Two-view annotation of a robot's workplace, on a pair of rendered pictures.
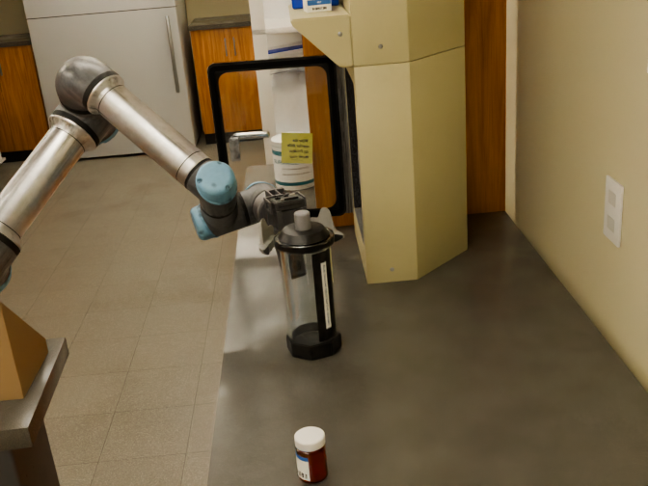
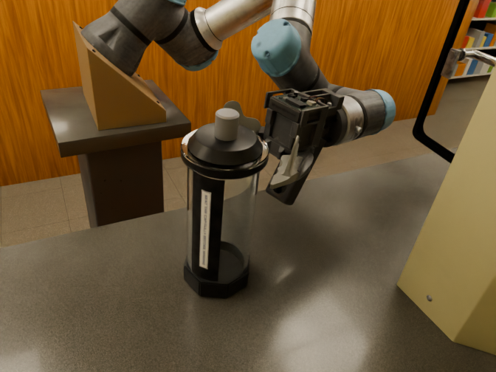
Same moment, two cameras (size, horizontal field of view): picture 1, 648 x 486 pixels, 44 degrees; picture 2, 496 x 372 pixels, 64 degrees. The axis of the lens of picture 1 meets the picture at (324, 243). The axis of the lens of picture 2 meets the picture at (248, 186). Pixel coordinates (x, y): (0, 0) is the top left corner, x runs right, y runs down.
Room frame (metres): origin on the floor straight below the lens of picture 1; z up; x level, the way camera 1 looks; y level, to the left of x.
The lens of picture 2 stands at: (1.16, -0.35, 1.41)
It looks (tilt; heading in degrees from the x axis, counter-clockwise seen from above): 35 degrees down; 61
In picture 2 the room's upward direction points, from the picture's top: 6 degrees clockwise
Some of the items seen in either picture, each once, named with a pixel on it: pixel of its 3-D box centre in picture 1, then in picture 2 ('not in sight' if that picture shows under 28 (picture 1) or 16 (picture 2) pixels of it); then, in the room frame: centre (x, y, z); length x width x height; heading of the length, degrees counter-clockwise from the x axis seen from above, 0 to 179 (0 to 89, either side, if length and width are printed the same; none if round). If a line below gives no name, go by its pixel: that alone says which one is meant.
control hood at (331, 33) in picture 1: (318, 33); not in sight; (1.76, -0.03, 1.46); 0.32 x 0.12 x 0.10; 1
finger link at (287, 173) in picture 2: (326, 223); (289, 158); (1.41, -0.01, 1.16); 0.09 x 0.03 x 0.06; 52
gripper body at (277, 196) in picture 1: (283, 215); (303, 125); (1.48, 0.07, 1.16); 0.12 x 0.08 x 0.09; 16
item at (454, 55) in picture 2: (234, 148); (451, 63); (1.91, 0.20, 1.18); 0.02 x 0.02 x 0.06; 86
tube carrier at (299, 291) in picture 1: (309, 289); (221, 213); (1.34, 0.03, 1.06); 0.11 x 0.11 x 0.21
